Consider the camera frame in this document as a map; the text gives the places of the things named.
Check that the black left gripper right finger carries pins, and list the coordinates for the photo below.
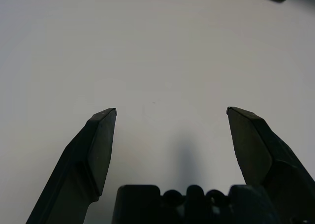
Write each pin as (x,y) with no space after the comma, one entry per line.
(265,155)

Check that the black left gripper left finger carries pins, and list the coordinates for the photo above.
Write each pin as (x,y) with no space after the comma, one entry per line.
(81,165)

